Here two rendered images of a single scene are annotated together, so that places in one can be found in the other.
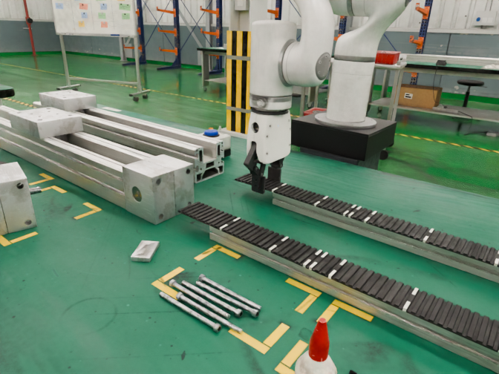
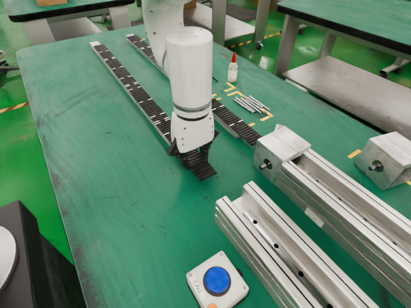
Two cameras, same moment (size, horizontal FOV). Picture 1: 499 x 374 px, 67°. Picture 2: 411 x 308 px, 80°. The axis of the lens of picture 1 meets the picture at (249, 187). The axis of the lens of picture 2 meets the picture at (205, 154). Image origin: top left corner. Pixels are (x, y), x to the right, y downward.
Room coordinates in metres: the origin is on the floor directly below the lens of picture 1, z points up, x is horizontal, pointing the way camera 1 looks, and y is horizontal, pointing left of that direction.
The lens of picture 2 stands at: (1.17, 0.14, 1.29)
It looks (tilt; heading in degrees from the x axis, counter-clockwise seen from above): 45 degrees down; 199
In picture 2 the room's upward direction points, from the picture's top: straight up
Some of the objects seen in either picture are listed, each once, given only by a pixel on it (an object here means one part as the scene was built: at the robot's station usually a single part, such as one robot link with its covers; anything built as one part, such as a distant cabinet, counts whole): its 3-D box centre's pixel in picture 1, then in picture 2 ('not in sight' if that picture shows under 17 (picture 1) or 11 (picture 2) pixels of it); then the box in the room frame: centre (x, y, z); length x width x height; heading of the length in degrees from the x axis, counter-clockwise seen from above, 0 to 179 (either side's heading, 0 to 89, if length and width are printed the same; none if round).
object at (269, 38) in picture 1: (274, 58); (189, 66); (0.75, -0.04, 1.07); 0.09 x 0.08 x 0.13; 50
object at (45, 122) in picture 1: (47, 127); not in sight; (0.95, 0.53, 0.87); 0.16 x 0.11 x 0.07; 52
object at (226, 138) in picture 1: (209, 145); (220, 283); (1.03, 0.12, 0.81); 0.10 x 0.08 x 0.06; 142
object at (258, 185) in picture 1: (255, 179); (207, 147); (0.72, -0.01, 0.83); 0.03 x 0.03 x 0.07; 52
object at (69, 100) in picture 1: (68, 104); not in sight; (1.25, 0.61, 0.87); 0.16 x 0.11 x 0.07; 52
